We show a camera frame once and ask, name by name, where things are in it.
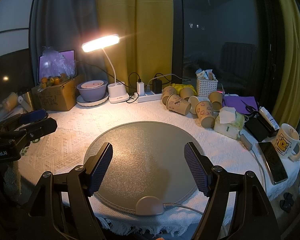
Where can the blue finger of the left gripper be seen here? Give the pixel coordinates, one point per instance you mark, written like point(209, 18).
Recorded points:
point(26, 118)

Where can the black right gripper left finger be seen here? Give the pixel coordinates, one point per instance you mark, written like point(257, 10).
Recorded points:
point(96, 167)

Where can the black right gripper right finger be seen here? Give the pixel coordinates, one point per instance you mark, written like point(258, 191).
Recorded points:
point(200, 167)

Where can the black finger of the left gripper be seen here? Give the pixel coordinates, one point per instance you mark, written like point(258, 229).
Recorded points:
point(34, 131)

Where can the brown paper cup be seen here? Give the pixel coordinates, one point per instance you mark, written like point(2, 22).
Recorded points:
point(167, 92)

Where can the paper cup with pink prints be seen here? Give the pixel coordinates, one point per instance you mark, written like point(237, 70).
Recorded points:
point(204, 111)

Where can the white inside paper cup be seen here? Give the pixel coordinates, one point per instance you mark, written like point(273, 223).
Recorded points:
point(194, 100)

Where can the paper cup lying front left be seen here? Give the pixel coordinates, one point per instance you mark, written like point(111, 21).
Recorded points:
point(178, 105)

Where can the paper cup right back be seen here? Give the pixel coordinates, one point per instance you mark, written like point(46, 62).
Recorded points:
point(216, 99)

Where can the paper cup back middle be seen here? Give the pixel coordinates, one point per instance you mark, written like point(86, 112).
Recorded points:
point(186, 93)

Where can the steel kettle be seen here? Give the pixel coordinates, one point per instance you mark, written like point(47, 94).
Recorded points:
point(25, 99)

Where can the cardboard box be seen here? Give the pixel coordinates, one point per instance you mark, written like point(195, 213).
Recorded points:
point(60, 97)

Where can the white textured tablecloth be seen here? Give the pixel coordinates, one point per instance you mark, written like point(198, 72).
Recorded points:
point(64, 149)

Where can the grey small adapter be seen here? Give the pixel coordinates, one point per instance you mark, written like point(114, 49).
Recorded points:
point(246, 143)

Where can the tissue pack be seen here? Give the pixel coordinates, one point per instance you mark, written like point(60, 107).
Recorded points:
point(229, 122)

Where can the round grey heating mat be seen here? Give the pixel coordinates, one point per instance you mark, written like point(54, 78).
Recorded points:
point(148, 160)

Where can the white plate under bowl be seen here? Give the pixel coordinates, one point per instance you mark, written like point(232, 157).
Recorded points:
point(84, 103)

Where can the plastic bag of oranges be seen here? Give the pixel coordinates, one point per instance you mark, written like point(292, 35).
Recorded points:
point(55, 67)

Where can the black pouch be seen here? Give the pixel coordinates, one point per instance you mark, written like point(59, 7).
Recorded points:
point(258, 127)

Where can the purple mixing bowl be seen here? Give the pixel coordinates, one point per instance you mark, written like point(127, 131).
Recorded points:
point(92, 91)

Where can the purple cloth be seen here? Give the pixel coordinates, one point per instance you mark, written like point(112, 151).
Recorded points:
point(242, 104)

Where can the black smartphone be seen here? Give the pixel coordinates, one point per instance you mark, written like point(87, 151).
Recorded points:
point(273, 163)

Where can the white desk lamp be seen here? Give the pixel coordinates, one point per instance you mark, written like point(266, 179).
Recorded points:
point(116, 89)

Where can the white plastic basket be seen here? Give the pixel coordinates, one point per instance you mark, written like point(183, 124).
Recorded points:
point(206, 87)

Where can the yellow plastic bag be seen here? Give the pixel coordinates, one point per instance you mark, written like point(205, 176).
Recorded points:
point(179, 87)

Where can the white tube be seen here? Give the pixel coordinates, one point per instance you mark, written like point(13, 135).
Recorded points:
point(269, 118)

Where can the white power strip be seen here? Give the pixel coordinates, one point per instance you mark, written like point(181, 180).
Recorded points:
point(149, 96)

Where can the white bear mug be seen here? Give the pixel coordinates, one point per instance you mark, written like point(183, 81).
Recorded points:
point(287, 143)

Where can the black power adapter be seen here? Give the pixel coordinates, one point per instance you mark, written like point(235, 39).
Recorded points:
point(157, 86)

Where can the white phone charger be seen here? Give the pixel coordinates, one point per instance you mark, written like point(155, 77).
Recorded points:
point(140, 87)

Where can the grey curtain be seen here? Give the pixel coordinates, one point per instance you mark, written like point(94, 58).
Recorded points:
point(66, 25)

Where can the yellow curtain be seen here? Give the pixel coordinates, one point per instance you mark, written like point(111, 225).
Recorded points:
point(145, 28)

